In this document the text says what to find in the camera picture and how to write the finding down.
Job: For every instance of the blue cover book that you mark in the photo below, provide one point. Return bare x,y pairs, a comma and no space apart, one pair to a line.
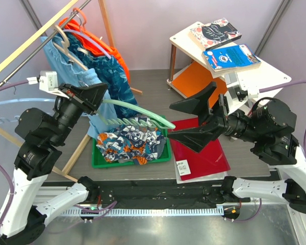
230,58

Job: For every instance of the dark teal patterned shorts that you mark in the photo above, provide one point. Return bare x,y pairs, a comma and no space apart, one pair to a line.
108,71

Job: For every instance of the light blue hanger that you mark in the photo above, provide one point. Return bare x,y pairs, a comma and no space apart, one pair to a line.
18,96

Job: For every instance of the orange teal cartoon shorts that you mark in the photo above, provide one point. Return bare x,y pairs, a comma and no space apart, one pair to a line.
134,144

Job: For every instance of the metal clothes rail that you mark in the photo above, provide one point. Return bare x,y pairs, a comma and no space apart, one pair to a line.
29,42

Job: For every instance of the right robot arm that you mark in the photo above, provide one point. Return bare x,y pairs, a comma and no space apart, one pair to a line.
270,128

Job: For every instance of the wooden clothes rack frame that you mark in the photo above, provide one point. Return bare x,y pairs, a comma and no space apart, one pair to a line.
104,13

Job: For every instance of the white two-tier side table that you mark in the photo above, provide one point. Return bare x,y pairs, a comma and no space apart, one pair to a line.
263,77

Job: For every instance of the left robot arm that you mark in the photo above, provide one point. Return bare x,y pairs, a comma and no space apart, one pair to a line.
21,221

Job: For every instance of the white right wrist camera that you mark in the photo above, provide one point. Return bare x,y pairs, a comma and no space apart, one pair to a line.
238,91

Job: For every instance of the light blue shorts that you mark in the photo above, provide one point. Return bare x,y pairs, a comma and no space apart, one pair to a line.
72,73

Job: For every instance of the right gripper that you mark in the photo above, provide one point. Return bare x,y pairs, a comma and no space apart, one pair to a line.
195,137

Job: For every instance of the orange hanger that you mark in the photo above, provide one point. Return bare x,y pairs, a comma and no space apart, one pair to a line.
82,17

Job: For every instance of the orange folder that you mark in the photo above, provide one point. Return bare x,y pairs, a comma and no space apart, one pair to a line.
195,78

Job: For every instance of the green plastic tray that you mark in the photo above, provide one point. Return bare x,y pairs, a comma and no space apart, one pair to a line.
99,162

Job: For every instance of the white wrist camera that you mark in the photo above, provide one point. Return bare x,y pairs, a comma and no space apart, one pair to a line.
238,91
48,82

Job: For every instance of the red folder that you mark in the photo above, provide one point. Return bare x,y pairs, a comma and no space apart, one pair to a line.
211,160

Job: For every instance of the lilac hanger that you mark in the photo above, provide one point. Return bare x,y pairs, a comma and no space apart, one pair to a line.
91,41

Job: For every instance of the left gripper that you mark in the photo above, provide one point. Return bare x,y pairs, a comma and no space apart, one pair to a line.
90,97

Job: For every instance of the floral cover book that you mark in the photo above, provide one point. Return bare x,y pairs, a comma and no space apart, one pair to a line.
213,35

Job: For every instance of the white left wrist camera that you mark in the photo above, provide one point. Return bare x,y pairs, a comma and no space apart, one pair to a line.
48,82

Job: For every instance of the mint green hanger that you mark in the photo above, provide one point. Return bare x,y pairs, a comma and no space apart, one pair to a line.
150,114

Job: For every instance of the white papers under folder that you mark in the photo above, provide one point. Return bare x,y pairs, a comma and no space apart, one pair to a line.
182,170

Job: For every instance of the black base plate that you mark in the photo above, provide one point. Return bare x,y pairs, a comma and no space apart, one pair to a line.
164,196

